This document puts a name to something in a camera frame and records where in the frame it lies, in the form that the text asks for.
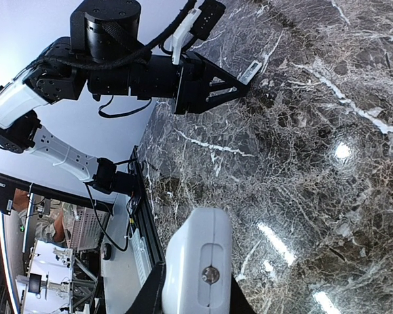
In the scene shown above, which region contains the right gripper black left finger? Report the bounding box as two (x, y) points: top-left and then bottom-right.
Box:
(125, 262), (166, 314)

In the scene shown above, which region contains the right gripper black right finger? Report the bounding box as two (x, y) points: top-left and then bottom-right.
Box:
(231, 277), (255, 314)

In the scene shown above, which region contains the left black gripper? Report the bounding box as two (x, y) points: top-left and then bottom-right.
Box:
(174, 52), (249, 114)

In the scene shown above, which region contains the white remote control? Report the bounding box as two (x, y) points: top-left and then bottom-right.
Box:
(162, 207), (232, 314)

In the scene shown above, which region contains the white battery cover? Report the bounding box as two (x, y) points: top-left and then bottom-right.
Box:
(238, 60), (263, 85)

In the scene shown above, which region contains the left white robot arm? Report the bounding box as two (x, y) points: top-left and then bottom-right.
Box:
(0, 1), (250, 196)

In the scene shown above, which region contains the person in background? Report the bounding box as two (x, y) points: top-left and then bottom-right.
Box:
(12, 189), (67, 247)

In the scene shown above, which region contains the centre grey cable duct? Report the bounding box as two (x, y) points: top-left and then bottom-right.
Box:
(130, 229), (151, 287)

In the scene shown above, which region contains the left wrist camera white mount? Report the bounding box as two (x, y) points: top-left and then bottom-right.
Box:
(170, 0), (225, 65)

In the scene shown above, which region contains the black front rail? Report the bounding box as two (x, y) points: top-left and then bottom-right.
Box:
(129, 145), (164, 267)

